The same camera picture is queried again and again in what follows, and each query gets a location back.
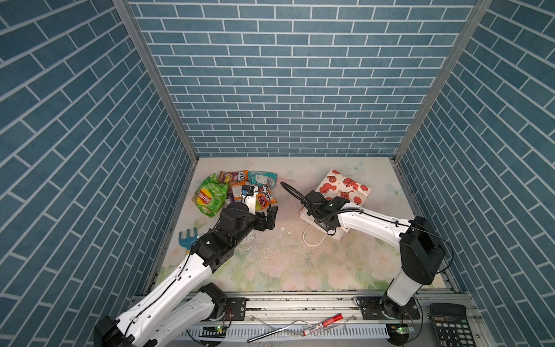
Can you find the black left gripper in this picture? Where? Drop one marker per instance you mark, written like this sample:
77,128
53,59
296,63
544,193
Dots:
261,225

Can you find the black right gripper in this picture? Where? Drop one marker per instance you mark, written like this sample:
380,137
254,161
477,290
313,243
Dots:
315,220

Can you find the orange fruit candy packet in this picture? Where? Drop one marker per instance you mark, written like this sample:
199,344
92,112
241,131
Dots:
264,198

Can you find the red white paper bag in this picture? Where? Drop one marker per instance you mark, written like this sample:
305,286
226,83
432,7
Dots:
334,191

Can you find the teal red snack packet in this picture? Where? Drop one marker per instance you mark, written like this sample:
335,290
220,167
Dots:
259,178

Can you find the green Lays chips packet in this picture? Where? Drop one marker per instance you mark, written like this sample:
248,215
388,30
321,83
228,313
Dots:
209,198

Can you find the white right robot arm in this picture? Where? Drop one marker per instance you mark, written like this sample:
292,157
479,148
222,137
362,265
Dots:
421,252

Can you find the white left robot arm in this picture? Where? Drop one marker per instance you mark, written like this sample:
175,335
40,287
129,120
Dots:
183,299

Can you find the red marker pen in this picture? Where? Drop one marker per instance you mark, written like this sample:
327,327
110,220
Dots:
321,325

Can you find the metal rod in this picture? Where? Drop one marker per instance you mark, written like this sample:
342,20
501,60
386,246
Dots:
285,329

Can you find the black calculator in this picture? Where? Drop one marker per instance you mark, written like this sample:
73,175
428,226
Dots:
451,326

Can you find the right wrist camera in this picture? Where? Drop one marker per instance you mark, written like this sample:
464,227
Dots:
315,202

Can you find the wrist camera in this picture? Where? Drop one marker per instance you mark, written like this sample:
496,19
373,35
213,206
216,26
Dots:
315,202
249,197

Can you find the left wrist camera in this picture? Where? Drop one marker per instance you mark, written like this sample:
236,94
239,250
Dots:
249,197

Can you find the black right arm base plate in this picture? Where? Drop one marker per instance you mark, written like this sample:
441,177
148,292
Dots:
381,308

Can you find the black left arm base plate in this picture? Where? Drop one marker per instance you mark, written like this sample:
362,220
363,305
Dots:
229,309

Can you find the aluminium front rail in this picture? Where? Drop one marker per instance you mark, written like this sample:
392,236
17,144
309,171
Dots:
267,311

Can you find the aluminium corner frame post left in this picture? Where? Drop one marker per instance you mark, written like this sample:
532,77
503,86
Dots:
132,27

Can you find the aluminium corner frame post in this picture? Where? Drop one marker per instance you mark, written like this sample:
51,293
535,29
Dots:
471,24
132,27

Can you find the aluminium corner frame post right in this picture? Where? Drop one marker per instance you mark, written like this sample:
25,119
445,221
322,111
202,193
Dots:
471,24

